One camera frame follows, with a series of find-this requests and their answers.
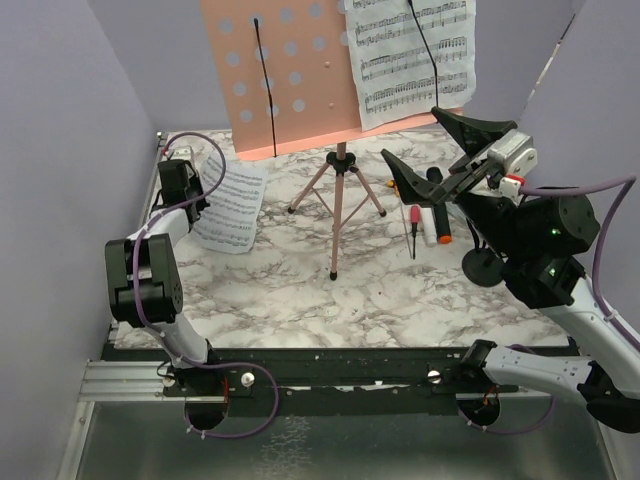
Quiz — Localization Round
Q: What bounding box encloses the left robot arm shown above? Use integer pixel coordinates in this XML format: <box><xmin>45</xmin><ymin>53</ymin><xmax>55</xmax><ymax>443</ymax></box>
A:
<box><xmin>105</xmin><ymin>159</ymin><xmax>221</xmax><ymax>395</ymax></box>

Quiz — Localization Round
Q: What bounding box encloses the white microphone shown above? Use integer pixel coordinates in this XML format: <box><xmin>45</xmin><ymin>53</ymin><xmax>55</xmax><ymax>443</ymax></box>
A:
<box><xmin>420</xmin><ymin>208</ymin><xmax>438</xmax><ymax>246</ymax></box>

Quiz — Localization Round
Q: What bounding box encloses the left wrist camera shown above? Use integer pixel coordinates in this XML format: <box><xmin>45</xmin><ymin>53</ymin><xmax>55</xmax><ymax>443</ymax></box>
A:
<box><xmin>162</xmin><ymin>145</ymin><xmax>195</xmax><ymax>162</ymax></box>

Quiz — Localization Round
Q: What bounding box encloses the yellow black T-handle hex key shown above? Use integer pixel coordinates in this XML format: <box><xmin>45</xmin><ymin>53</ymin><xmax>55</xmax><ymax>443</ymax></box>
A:
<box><xmin>387</xmin><ymin>180</ymin><xmax>413</xmax><ymax>258</ymax></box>

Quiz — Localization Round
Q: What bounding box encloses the pink music stand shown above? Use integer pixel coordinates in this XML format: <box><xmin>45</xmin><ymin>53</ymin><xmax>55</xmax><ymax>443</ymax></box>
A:
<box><xmin>198</xmin><ymin>0</ymin><xmax>479</xmax><ymax>282</ymax></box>

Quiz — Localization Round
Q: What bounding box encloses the black stand of black microphone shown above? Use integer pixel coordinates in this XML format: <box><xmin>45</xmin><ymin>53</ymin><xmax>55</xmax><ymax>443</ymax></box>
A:
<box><xmin>461</xmin><ymin>229</ymin><xmax>504</xmax><ymax>288</ymax></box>

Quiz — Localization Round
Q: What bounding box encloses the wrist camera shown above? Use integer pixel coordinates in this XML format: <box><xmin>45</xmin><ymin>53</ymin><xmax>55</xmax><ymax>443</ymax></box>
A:
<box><xmin>486</xmin><ymin>130</ymin><xmax>538</xmax><ymax>203</ymax></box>
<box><xmin>162</xmin><ymin>145</ymin><xmax>195</xmax><ymax>162</ymax></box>

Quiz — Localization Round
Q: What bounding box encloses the black mounting rail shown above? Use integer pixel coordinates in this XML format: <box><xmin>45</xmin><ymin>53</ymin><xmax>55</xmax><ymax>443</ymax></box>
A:
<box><xmin>81</xmin><ymin>347</ymin><xmax>489</xmax><ymax>418</ymax></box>

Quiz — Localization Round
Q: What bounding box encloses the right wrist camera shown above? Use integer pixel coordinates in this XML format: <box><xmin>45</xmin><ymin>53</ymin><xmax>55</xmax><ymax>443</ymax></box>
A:
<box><xmin>486</xmin><ymin>130</ymin><xmax>538</xmax><ymax>203</ymax></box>

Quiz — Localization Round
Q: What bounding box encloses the black microphone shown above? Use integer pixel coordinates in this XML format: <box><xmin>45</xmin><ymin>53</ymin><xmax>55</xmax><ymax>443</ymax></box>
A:
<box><xmin>426</xmin><ymin>166</ymin><xmax>453</xmax><ymax>244</ymax></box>

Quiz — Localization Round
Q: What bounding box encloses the red handled screwdriver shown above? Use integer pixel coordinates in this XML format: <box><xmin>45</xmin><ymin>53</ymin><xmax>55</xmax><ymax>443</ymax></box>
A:
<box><xmin>410</xmin><ymin>205</ymin><xmax>421</xmax><ymax>259</ymax></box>

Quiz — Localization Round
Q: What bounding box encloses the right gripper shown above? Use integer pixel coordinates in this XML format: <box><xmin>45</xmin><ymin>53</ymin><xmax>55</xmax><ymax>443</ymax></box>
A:
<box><xmin>381</xmin><ymin>105</ymin><xmax>526</xmax><ymax>258</ymax></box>

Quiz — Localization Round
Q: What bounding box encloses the sheet music page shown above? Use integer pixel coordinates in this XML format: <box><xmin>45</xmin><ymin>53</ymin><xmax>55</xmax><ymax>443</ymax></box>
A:
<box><xmin>193</xmin><ymin>159</ymin><xmax>268</xmax><ymax>254</ymax></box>
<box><xmin>345</xmin><ymin>0</ymin><xmax>477</xmax><ymax>131</ymax></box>

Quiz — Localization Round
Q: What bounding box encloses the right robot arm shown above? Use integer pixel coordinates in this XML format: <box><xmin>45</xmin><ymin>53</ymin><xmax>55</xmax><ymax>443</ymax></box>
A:
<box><xmin>382</xmin><ymin>108</ymin><xmax>639</xmax><ymax>434</ymax></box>

